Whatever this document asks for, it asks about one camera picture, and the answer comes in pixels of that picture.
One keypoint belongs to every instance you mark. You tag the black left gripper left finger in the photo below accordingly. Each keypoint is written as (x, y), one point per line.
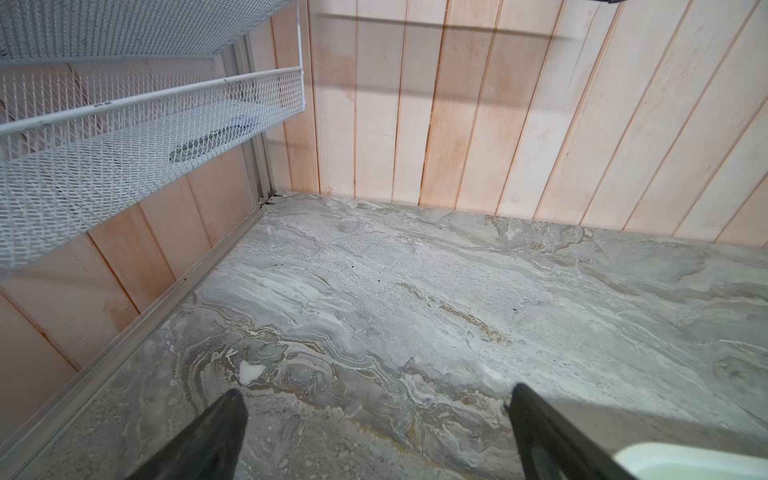
(208, 448)

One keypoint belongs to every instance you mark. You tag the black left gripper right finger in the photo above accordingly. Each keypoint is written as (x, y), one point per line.
(551, 447)

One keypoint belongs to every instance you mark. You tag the white wire mesh shelf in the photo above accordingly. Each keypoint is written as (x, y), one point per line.
(103, 103)

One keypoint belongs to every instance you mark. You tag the white plastic storage box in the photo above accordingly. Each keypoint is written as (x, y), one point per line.
(668, 461)

